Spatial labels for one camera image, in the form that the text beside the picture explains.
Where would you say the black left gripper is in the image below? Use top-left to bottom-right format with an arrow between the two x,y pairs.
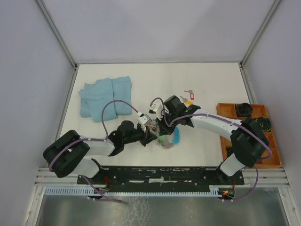
123,124 -> 158,146

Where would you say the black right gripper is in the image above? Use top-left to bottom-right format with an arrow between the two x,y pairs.
156,111 -> 180,135

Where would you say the metal key organizer blue handle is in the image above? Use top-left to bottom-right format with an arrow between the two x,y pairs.
148,120 -> 180,149

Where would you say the key yellow tag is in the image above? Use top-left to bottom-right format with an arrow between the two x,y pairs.
180,96 -> 193,105

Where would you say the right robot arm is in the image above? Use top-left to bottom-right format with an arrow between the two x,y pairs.
149,96 -> 272,184

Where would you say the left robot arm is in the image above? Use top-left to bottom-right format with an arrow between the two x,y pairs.
43,121 -> 157,184

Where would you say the light blue folded cloth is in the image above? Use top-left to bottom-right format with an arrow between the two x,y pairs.
79,76 -> 132,122

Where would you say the orange compartment tray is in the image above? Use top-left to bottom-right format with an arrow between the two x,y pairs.
216,103 -> 283,169

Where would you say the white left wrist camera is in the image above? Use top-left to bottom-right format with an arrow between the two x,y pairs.
137,112 -> 152,130

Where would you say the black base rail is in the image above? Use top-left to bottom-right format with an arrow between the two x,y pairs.
89,166 -> 245,188

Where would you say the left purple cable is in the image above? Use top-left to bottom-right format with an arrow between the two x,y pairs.
48,100 -> 143,203

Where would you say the purple cable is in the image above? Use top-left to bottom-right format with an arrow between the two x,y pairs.
48,100 -> 143,203
149,97 -> 273,202

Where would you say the white slotted cable duct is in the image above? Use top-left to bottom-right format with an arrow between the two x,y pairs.
44,185 -> 224,196

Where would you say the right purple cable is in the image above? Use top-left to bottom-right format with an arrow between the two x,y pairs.
149,97 -> 273,202

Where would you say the black coiled cable top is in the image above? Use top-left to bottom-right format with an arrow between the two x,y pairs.
236,103 -> 253,117

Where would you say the black green coiled cable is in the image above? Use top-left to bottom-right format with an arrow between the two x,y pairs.
257,116 -> 273,132

